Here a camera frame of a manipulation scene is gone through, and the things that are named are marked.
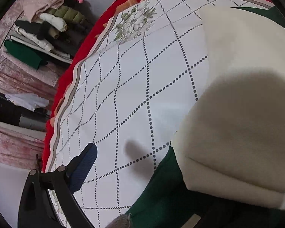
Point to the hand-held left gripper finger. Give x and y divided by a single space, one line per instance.
84 168

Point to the green jacket with cream sleeves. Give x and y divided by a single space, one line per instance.
228 52

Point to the white crumpled cloth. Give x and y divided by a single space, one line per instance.
28 101

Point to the white checked floral bed sheet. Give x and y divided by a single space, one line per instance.
133 87

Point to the red floral blanket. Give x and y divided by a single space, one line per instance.
90 42

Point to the black clothing pile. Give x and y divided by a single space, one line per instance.
68 40

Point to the folded green garment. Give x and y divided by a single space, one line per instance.
23 53

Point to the cream quilted jacket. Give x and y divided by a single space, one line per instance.
30 36

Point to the white puffer jacket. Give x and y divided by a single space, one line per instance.
54 21

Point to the olive puffer jacket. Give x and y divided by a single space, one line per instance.
66 14

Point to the pink fuzzy garment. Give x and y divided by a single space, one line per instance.
41 3

